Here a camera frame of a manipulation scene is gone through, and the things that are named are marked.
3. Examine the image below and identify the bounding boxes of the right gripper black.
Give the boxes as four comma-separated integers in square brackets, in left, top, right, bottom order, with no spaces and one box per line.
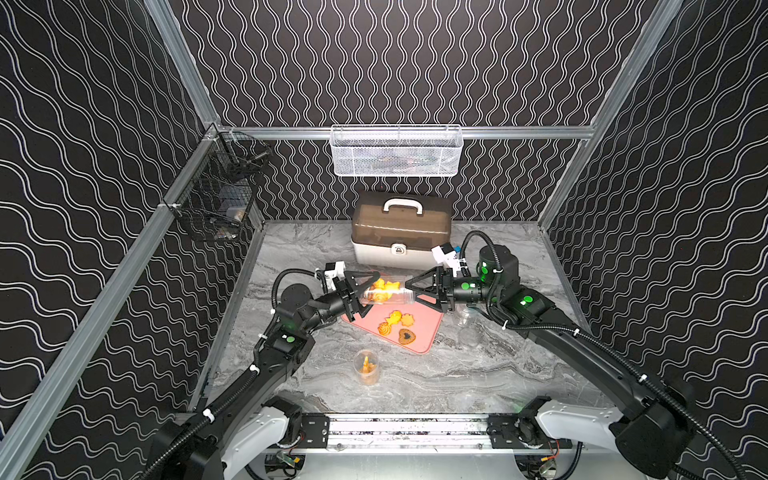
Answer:
[406,269,502,310]

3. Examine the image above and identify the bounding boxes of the clear cookie jar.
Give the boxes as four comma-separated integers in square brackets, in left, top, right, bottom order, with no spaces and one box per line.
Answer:
[353,350,381,386]
[362,276,415,305]

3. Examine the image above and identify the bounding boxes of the orange swirl cookie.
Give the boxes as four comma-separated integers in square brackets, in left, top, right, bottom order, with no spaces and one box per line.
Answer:
[378,322,392,336]

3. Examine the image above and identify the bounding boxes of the brown heart cookie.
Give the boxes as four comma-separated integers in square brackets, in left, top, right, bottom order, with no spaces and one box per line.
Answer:
[398,328,416,345]

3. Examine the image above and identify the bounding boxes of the clear cookie jar handled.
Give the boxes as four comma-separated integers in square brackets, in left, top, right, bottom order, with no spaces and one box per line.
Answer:
[452,304,475,329]

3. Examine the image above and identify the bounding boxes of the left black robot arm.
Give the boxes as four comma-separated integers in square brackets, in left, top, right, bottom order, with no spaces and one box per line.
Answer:
[139,268,381,479]

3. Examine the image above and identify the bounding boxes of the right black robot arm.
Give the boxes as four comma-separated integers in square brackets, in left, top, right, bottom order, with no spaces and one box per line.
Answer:
[405,230,746,479]

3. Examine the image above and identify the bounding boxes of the pink plastic tray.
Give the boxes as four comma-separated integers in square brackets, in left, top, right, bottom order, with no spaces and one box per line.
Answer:
[342,302,444,354]

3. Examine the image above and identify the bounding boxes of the brown white storage box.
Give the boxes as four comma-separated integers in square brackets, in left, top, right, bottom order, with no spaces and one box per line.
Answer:
[351,191,453,270]

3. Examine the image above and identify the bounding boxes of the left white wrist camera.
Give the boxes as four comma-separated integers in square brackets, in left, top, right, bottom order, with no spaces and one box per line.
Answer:
[321,261,346,292]

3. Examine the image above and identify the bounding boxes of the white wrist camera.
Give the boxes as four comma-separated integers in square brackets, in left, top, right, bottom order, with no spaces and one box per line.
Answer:
[431,242,462,273]
[321,261,346,292]

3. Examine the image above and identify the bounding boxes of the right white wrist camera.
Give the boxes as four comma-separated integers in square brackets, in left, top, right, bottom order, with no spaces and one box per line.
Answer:
[431,242,462,273]

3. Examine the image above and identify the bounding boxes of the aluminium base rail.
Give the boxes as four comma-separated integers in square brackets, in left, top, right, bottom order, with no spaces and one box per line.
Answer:
[292,402,622,454]

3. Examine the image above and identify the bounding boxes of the white wire wall basket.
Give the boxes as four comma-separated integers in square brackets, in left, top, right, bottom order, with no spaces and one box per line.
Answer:
[329,124,464,177]

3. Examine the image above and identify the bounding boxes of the black wire wall basket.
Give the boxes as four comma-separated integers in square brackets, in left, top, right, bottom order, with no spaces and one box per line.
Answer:
[170,126,274,244]

